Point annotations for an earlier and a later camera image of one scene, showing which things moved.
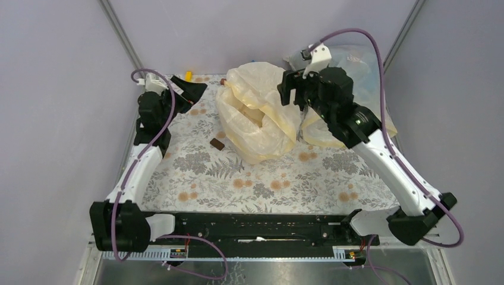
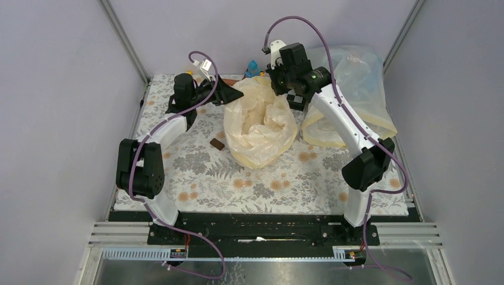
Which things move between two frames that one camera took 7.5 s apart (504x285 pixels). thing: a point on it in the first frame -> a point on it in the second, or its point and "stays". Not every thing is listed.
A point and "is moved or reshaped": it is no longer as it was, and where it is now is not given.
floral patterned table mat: (199, 174) stays
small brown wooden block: (217, 143) stays
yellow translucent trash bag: (256, 125) is moved or reshaped
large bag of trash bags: (364, 65) stays
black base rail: (267, 230) stays
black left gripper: (192, 91) -> (225, 94)
